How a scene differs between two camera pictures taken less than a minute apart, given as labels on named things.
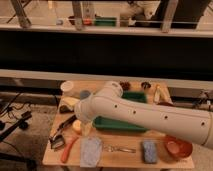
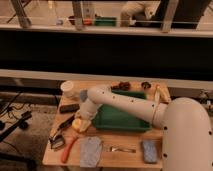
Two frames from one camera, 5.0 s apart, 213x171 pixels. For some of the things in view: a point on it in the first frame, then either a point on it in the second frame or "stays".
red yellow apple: (77, 125) stays
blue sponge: (150, 151) stays
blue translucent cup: (84, 94) stays
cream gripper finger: (71, 101) -> (78, 115)
